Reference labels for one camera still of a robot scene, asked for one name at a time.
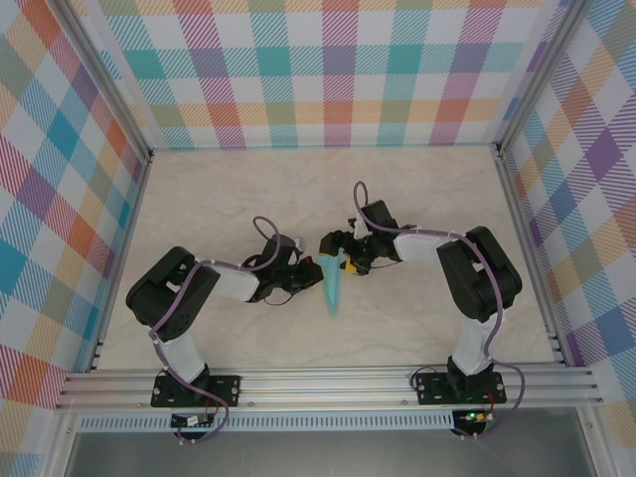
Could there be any teal paper sheet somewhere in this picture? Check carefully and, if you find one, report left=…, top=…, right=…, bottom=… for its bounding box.
left=317, top=247, right=348, bottom=318

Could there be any purple cable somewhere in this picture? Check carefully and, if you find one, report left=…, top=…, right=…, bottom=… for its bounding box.
left=148, top=216, right=299, bottom=444
left=352, top=181, right=527, bottom=441

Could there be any wide aluminium base rail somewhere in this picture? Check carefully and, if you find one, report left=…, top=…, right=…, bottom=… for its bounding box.
left=54, top=365, right=605, bottom=411

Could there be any perforated metal cable tray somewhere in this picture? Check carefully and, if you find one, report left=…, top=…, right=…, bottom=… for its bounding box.
left=77, top=414, right=456, bottom=432

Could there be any aluminium frame rail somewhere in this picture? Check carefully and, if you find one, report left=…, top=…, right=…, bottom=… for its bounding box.
left=86, top=148, right=155, bottom=374
left=493, top=142, right=568, bottom=368

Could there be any aluminium frame post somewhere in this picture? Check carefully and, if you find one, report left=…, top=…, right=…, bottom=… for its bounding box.
left=49, top=0, right=155, bottom=163
left=494, top=0, right=595, bottom=155

